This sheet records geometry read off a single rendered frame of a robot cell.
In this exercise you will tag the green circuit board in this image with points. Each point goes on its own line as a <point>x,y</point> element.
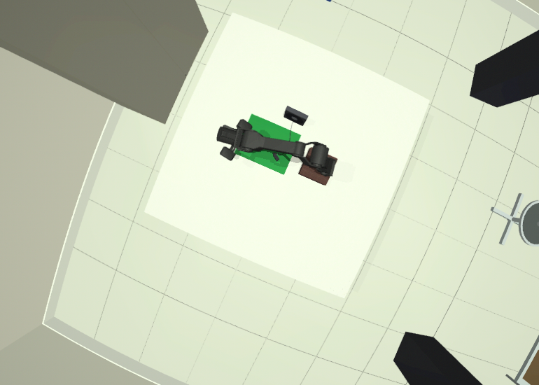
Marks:
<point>265,157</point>

